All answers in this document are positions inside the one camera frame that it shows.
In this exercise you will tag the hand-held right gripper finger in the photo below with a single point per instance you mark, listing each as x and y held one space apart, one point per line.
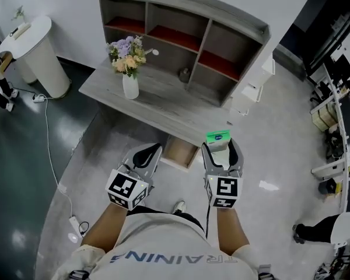
208 162
237 159

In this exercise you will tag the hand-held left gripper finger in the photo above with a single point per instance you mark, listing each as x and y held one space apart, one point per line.
135 159
156 160

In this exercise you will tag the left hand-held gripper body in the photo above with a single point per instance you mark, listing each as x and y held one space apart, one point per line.
125 188

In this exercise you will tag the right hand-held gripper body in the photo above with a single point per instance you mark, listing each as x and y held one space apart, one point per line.
226 188

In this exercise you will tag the light wooden drawer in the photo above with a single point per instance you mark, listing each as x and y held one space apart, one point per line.
178 153

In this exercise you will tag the green and white carton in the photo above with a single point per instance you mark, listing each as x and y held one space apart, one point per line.
218 140

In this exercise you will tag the person's right forearm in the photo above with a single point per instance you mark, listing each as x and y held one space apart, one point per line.
231 232

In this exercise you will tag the person's left forearm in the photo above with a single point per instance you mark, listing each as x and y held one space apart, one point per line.
105 226

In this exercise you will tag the person's black trousers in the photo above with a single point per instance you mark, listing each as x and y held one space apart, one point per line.
189 219

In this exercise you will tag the person's white shoe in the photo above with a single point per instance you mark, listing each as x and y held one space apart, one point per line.
179 207

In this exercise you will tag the white power strip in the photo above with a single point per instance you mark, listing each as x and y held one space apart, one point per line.
38 98
74 227

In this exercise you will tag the person's white t-shirt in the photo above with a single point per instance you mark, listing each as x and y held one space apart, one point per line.
163 244

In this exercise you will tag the white storage cabinet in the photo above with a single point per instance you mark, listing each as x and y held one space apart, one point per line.
252 90

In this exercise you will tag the white ceramic vase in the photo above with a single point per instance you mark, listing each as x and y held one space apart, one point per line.
130 87

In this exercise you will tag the small grey figurine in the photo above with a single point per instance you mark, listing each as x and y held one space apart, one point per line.
184 75

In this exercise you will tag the beige storage crates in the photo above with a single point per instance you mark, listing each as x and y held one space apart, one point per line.
323 117

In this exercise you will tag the black yellow box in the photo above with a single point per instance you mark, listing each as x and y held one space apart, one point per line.
331 186

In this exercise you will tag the pastel flower bouquet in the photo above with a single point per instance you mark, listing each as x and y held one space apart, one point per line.
126 55

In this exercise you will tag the white office desk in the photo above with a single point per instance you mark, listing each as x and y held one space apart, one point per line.
342 133

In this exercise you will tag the grey wooden shelf unit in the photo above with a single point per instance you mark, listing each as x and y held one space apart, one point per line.
227 34

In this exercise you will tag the white round counter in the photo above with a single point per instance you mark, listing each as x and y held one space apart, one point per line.
43 60

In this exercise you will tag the black double door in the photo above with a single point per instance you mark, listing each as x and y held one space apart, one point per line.
318 25

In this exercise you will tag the small green plant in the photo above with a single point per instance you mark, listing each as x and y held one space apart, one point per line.
19 14

